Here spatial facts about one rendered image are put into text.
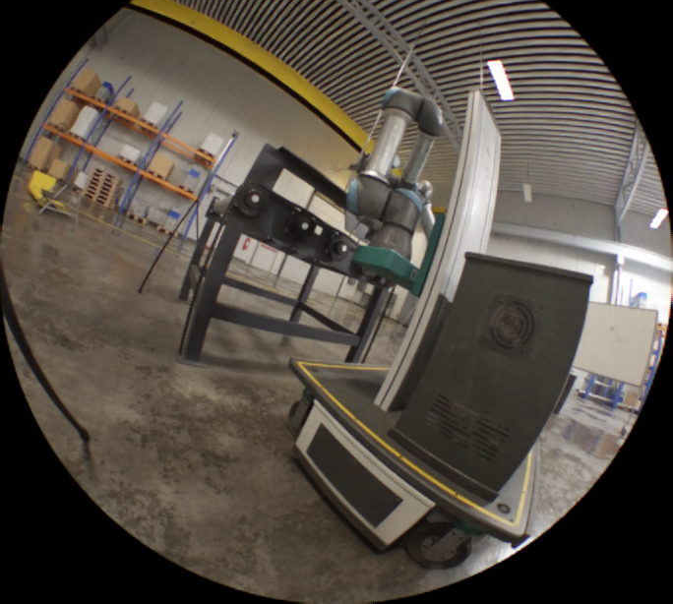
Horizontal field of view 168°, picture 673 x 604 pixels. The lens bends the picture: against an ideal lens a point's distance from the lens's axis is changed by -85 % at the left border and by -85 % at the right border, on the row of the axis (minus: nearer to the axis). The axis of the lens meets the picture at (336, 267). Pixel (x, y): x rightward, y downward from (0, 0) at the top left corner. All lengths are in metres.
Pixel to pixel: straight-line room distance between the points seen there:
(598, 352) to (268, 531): 4.83
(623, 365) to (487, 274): 4.47
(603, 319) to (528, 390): 4.51
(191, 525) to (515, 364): 0.80
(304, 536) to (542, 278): 0.84
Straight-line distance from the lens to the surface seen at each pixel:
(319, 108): 8.60
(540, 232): 11.50
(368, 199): 0.76
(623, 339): 4.93
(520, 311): 0.54
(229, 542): 0.69
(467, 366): 0.55
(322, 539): 0.76
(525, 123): 10.12
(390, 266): 0.66
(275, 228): 1.18
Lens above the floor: 0.64
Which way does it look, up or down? 4 degrees up
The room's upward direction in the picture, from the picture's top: 22 degrees clockwise
